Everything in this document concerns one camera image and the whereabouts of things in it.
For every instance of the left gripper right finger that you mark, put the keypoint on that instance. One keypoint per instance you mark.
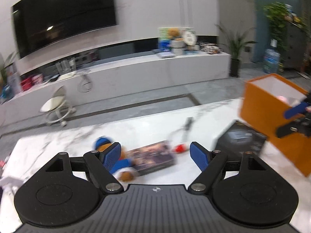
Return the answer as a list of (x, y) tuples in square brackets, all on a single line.
[(211, 164)]

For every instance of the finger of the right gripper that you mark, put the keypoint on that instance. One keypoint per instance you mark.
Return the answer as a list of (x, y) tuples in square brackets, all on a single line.
[(300, 126), (299, 109)]

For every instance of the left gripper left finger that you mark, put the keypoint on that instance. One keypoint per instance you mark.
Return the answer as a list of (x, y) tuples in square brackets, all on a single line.
[(99, 165)]

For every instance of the brown sailor plush dog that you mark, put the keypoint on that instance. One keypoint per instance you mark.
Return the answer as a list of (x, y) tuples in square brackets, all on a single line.
[(117, 162)]

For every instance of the white red glue bottle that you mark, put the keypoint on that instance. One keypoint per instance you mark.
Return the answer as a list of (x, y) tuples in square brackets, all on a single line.
[(180, 148)]

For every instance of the dark photo card box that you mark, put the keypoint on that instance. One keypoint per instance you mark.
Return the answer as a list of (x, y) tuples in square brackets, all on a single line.
[(151, 158)]

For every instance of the orange storage box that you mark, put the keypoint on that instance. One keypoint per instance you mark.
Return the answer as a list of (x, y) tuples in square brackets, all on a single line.
[(265, 113)]

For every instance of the black charger box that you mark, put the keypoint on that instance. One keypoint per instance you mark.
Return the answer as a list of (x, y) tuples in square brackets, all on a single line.
[(238, 139)]

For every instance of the blue water bottle jug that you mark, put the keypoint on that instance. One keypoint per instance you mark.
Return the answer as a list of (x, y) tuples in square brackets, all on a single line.
[(271, 58)]

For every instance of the small white stool chair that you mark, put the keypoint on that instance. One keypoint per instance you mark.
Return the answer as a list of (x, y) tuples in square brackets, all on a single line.
[(57, 108)]

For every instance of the white marble tv console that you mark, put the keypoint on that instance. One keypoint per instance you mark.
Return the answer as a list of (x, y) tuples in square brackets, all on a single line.
[(118, 78)]

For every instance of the potted green plant right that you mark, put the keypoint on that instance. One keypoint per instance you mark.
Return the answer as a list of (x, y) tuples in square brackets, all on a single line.
[(235, 42)]

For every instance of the white phone stand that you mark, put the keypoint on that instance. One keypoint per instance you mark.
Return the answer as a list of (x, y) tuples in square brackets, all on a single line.
[(10, 185)]

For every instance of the hanging ivy plant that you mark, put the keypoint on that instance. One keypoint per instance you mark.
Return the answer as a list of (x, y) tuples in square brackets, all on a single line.
[(280, 19)]

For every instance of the pink snack packet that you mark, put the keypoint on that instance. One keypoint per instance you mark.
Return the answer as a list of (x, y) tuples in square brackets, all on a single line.
[(4, 162)]

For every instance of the black white patterned items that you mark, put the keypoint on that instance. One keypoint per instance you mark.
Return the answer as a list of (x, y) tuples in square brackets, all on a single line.
[(210, 48)]

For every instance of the white wifi router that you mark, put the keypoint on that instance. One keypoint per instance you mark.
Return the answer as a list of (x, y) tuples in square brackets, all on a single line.
[(66, 69)]

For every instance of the red gift box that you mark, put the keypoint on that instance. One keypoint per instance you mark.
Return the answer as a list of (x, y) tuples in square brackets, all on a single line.
[(26, 84)]

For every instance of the round white paper fan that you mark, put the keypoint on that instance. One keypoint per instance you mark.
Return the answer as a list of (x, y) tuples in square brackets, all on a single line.
[(189, 38)]

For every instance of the green landscape picture card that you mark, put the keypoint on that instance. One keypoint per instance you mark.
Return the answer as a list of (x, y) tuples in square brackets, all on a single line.
[(165, 46)]

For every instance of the potted plant left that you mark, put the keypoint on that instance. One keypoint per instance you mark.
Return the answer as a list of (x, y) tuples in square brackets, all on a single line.
[(9, 60)]

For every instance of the small brown teddy bear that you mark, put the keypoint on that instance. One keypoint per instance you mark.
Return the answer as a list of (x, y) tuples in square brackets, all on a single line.
[(174, 36)]

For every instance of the black handle screwdriver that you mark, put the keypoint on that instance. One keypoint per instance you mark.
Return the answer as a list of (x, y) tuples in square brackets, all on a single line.
[(187, 128)]

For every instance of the wall mounted television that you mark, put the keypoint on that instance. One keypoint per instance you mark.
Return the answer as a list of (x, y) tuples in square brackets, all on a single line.
[(40, 23)]

